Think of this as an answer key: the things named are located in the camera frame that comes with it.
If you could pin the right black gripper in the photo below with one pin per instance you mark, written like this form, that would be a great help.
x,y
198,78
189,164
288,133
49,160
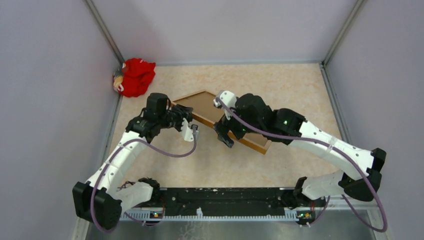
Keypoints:
x,y
223,127

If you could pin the red cloth doll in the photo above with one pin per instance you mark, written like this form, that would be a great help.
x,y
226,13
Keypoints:
x,y
133,77

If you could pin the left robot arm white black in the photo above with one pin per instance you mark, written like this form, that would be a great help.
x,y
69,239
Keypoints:
x,y
101,199

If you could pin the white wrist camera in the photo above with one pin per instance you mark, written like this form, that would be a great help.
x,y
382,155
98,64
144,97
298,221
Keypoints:
x,y
225,100
189,132

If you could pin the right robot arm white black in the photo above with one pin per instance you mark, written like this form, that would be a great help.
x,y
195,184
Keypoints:
x,y
359,170

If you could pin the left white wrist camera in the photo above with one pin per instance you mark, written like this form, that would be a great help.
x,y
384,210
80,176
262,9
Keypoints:
x,y
189,132

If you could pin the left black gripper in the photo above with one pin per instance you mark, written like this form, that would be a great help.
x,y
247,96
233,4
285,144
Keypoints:
x,y
183,111

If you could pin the aluminium front rail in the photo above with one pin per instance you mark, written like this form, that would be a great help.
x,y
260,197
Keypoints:
x,y
303,216

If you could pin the wooden picture frame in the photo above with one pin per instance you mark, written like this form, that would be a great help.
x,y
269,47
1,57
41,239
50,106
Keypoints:
x,y
251,142

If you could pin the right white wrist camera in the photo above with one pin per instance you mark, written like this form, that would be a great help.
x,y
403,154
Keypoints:
x,y
225,100

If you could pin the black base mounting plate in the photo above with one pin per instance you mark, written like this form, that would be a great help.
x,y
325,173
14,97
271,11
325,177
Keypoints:
x,y
228,202

